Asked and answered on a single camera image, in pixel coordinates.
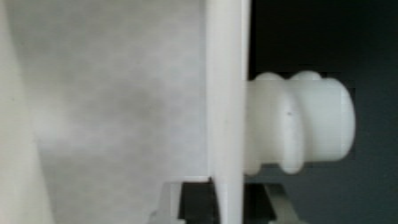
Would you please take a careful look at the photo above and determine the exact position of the white cabinet body box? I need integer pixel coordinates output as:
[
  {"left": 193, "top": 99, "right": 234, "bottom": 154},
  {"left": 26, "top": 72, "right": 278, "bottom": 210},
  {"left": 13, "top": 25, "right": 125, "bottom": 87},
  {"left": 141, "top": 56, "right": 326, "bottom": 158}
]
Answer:
[{"left": 0, "top": 0, "right": 355, "bottom": 224}]

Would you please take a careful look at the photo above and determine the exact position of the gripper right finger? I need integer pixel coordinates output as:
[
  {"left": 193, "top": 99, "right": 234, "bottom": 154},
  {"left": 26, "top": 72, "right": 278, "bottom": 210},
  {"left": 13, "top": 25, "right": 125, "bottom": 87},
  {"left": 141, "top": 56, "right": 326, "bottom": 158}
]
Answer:
[{"left": 243, "top": 183, "right": 308, "bottom": 224}]

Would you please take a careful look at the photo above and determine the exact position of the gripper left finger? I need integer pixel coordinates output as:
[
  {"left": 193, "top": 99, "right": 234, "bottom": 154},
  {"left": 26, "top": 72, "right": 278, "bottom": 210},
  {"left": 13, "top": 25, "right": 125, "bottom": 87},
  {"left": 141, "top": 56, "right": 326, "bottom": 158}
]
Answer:
[{"left": 148, "top": 178, "right": 219, "bottom": 224}]

